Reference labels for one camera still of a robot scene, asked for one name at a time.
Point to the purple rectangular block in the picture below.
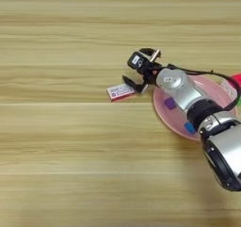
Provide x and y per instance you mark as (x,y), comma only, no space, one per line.
(170,103)

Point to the blue rectangular block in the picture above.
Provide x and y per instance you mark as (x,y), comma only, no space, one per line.
(189,127)

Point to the pink round plate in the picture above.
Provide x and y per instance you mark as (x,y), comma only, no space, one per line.
(166,117)

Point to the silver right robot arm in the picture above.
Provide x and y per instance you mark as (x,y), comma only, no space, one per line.
(188,92)

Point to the small white red box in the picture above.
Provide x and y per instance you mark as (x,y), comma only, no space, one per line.
(120,92)

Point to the Rubik's cube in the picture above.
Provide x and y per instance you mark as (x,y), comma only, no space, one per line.
(237,80)

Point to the black box with white label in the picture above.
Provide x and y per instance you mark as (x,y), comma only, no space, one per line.
(136,60)

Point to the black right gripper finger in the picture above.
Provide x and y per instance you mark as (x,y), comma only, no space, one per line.
(136,88)
(152,52)

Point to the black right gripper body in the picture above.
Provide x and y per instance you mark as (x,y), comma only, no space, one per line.
(152,73)

